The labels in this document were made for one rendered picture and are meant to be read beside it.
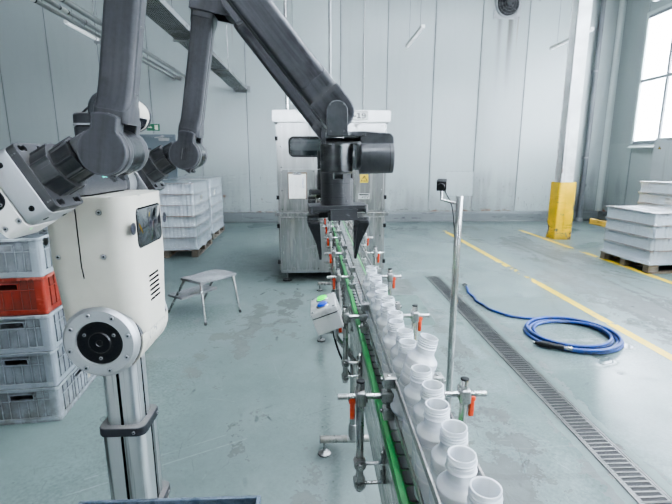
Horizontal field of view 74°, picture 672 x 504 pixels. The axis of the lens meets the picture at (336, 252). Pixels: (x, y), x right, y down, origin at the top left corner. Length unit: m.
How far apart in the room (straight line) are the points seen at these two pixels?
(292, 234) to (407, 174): 6.09
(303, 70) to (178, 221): 6.71
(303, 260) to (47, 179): 4.90
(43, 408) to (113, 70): 2.67
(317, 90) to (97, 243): 0.54
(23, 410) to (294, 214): 3.43
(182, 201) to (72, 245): 6.34
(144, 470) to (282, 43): 1.01
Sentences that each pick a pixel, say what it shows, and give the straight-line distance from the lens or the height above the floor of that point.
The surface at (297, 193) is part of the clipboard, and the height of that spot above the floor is 1.12.
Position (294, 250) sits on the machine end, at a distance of 5.60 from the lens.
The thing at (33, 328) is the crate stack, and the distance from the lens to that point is 3.09.
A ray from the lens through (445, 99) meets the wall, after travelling 11.51.
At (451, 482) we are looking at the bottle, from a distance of 0.65.
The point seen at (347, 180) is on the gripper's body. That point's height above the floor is 1.49.
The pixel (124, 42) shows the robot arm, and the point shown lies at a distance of 0.83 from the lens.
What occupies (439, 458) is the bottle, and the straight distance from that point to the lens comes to 0.70.
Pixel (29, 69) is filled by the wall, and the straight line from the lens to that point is 12.91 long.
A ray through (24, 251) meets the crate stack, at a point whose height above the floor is 1.04.
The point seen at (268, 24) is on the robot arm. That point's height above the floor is 1.74.
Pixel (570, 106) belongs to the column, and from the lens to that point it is 9.65.
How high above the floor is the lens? 1.53
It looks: 12 degrees down
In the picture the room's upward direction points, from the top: straight up
